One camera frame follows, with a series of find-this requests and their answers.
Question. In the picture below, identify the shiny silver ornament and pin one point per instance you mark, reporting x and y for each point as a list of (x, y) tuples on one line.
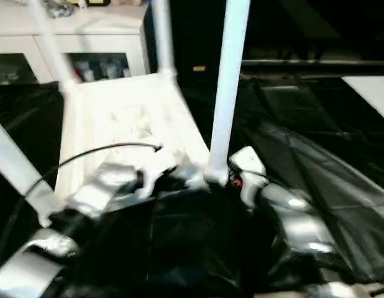
[(60, 10)]

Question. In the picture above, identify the white flat board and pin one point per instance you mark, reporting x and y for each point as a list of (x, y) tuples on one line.
[(372, 90)]

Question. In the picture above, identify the red bottle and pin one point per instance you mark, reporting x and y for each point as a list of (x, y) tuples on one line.
[(75, 73)]

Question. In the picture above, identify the black plastic mat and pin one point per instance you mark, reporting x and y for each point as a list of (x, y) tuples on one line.
[(304, 170)]

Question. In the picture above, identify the white cabinet with glass doors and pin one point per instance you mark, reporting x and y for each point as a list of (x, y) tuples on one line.
[(102, 34)]

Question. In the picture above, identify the white plastic table leg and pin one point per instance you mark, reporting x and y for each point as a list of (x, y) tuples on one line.
[(229, 77), (52, 46), (15, 155), (164, 37)]

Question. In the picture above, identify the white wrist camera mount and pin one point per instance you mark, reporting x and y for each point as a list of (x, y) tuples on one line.
[(151, 180), (248, 158)]

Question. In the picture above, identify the white plastic table top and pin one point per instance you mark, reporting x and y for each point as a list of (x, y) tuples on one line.
[(123, 108)]

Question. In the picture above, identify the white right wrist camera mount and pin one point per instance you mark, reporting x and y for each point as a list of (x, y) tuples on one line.
[(248, 158)]

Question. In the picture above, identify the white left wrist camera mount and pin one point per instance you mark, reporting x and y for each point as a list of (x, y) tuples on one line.
[(151, 180)]

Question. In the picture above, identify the long dark metal rod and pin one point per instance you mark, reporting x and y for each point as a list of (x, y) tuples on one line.
[(304, 63)]

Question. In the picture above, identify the small tan tape piece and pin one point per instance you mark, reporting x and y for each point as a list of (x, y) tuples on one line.
[(199, 68)]

